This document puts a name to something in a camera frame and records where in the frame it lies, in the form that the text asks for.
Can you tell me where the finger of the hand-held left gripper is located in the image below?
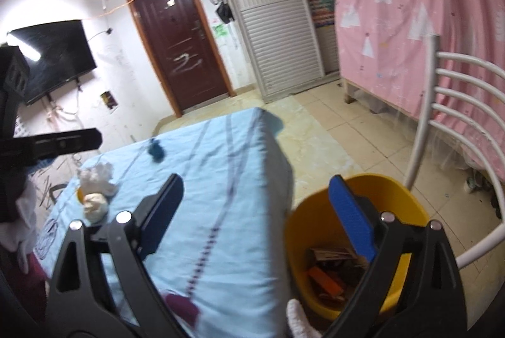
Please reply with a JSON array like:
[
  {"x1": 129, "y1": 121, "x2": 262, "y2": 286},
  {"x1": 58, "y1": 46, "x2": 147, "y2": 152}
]
[{"x1": 27, "y1": 127, "x2": 103, "y2": 162}]

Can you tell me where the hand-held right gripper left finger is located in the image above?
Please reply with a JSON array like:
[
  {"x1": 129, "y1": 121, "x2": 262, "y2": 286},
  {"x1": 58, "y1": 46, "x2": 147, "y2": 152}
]
[{"x1": 46, "y1": 173, "x2": 186, "y2": 338}]

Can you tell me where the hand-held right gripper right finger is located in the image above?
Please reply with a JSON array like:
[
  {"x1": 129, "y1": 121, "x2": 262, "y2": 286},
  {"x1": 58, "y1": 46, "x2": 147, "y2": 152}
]
[{"x1": 324, "y1": 174, "x2": 468, "y2": 338}]

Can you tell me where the brown cardboard piece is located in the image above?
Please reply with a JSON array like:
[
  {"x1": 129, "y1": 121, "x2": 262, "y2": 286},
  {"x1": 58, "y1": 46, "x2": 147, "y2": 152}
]
[{"x1": 308, "y1": 246, "x2": 369, "y2": 271}]

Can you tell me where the yellow plastic bucket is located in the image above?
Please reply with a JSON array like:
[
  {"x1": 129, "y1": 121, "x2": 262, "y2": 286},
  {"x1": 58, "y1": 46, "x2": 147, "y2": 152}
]
[{"x1": 285, "y1": 173, "x2": 432, "y2": 319}]

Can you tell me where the orange cardboard box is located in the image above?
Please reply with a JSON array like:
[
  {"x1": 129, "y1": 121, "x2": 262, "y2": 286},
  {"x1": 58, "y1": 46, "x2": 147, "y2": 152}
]
[{"x1": 308, "y1": 267, "x2": 346, "y2": 295}]

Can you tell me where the white crumpled tissue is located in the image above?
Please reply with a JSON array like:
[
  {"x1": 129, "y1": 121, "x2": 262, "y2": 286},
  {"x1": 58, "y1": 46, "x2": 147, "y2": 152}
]
[{"x1": 77, "y1": 162, "x2": 119, "y2": 196}]

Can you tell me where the small dark blue object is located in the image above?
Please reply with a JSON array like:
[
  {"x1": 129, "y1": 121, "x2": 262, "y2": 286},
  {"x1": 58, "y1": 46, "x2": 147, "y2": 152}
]
[{"x1": 147, "y1": 138, "x2": 165, "y2": 161}]

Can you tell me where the light blue printed bedsheet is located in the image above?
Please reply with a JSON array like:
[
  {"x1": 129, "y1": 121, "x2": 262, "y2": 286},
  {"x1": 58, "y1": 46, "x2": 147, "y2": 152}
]
[{"x1": 33, "y1": 107, "x2": 294, "y2": 338}]

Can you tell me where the pale knotted sock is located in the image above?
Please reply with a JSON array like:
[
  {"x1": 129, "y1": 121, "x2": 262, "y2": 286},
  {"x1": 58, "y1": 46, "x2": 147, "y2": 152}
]
[{"x1": 83, "y1": 193, "x2": 109, "y2": 224}]

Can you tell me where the white fleece cloth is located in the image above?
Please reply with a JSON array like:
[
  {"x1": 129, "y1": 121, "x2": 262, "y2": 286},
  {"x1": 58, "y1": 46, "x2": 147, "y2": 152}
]
[{"x1": 286, "y1": 299, "x2": 324, "y2": 338}]

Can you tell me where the white metal chair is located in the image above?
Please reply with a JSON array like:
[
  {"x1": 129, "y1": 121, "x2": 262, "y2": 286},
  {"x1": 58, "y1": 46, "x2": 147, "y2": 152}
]
[{"x1": 404, "y1": 34, "x2": 505, "y2": 271}]

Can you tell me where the maroon cloth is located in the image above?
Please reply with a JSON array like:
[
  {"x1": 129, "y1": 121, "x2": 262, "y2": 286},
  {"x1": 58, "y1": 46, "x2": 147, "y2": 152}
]
[{"x1": 0, "y1": 239, "x2": 50, "y2": 323}]

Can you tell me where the dark red wooden door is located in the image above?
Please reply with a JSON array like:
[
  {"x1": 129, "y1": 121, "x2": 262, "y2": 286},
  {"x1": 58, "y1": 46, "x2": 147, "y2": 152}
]
[{"x1": 124, "y1": 0, "x2": 236, "y2": 115}]

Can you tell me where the pink tree print curtain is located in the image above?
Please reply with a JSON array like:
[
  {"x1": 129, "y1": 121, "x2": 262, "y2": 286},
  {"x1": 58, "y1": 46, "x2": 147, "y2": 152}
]
[{"x1": 329, "y1": 0, "x2": 505, "y2": 173}]

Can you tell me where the white louvered wardrobe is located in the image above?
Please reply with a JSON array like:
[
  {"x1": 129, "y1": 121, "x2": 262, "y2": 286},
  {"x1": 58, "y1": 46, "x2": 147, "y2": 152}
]
[{"x1": 207, "y1": 0, "x2": 342, "y2": 104}]

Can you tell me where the broken wall socket box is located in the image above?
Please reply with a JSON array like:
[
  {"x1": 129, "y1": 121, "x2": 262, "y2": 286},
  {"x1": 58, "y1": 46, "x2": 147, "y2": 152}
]
[{"x1": 100, "y1": 90, "x2": 120, "y2": 110}]

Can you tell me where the black wall television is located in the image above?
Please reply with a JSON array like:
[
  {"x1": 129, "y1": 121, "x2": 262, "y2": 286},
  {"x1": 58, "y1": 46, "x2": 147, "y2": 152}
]
[{"x1": 7, "y1": 19, "x2": 98, "y2": 106}]

